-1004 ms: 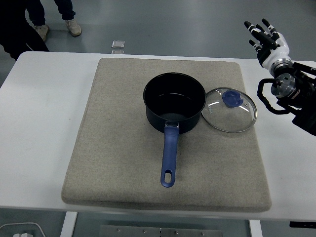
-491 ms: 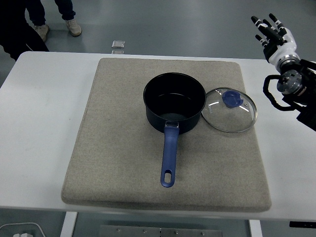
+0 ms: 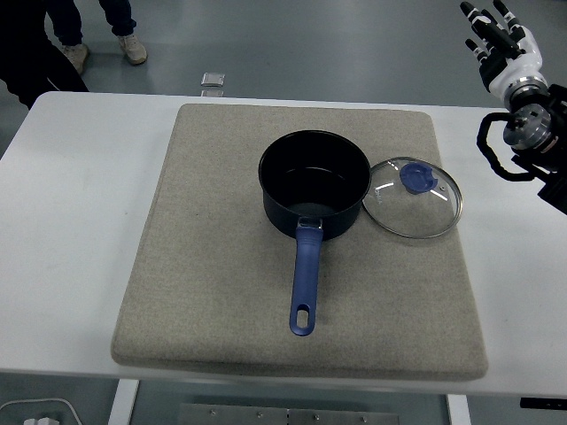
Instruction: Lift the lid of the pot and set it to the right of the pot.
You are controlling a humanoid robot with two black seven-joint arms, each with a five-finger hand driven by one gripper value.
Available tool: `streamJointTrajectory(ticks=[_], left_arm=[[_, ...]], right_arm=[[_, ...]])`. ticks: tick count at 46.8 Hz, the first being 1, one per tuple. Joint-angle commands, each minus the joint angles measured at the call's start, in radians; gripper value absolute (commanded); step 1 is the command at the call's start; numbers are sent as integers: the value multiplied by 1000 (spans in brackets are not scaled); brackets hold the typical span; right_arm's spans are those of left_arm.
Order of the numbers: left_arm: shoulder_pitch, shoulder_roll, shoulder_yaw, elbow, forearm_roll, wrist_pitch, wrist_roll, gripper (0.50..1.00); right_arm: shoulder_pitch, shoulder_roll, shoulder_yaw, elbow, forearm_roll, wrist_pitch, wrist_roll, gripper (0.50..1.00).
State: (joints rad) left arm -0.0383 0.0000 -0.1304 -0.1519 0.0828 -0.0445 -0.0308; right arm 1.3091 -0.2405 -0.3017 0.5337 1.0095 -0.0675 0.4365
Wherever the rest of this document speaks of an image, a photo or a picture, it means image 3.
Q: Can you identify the beige fabric mat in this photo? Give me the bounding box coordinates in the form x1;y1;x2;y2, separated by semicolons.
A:
109;103;489;381

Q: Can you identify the black table control panel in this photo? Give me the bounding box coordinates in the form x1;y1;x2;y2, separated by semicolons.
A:
518;397;567;409

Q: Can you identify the dark blue saucepan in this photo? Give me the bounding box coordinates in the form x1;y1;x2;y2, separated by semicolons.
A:
258;129;372;336

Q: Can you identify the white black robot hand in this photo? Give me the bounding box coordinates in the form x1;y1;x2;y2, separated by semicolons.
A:
459;0;549;99

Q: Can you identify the glass pot lid blue knob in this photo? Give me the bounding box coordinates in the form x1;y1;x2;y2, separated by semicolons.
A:
361;154;463;240

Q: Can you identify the white table leg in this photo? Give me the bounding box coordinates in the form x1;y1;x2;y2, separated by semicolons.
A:
107;379;141;425
445;392;471;425

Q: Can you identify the white cable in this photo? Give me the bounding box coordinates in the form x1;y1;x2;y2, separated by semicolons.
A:
0;398;83;425

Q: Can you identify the grey metal plate with screws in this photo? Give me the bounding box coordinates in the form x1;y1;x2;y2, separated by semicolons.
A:
176;402;400;425

